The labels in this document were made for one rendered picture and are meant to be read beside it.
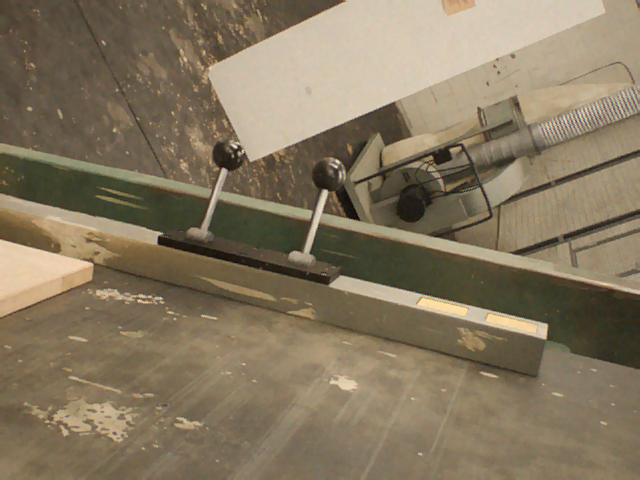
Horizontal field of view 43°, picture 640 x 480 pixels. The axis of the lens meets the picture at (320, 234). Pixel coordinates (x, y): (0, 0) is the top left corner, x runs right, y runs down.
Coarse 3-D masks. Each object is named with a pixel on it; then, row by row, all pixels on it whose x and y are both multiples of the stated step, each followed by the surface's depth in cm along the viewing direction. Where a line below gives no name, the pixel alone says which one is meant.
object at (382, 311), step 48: (48, 240) 92; (96, 240) 91; (144, 240) 89; (192, 288) 88; (240, 288) 86; (288, 288) 85; (336, 288) 83; (384, 288) 85; (384, 336) 82; (432, 336) 81; (480, 336) 79; (528, 336) 78
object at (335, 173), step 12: (324, 168) 87; (336, 168) 88; (312, 180) 89; (324, 180) 87; (336, 180) 88; (324, 192) 88; (312, 216) 87; (312, 228) 87; (312, 240) 87; (300, 252) 86; (300, 264) 85; (312, 264) 86
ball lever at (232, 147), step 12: (216, 144) 91; (228, 144) 91; (240, 144) 92; (216, 156) 91; (228, 156) 90; (240, 156) 91; (228, 168) 91; (216, 180) 91; (216, 192) 90; (204, 216) 90; (192, 228) 89; (204, 228) 89; (192, 240) 89; (204, 240) 88
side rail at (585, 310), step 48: (0, 144) 126; (0, 192) 122; (48, 192) 120; (96, 192) 117; (144, 192) 115; (192, 192) 113; (240, 240) 112; (288, 240) 110; (336, 240) 108; (384, 240) 106; (432, 240) 107; (432, 288) 105; (480, 288) 103; (528, 288) 101; (576, 288) 99; (624, 288) 98; (576, 336) 100; (624, 336) 99
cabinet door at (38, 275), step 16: (0, 240) 88; (0, 256) 83; (16, 256) 84; (32, 256) 84; (48, 256) 85; (64, 256) 86; (0, 272) 78; (16, 272) 79; (32, 272) 79; (48, 272) 80; (64, 272) 81; (80, 272) 83; (0, 288) 74; (16, 288) 74; (32, 288) 76; (48, 288) 78; (64, 288) 81; (0, 304) 72; (16, 304) 74; (32, 304) 76
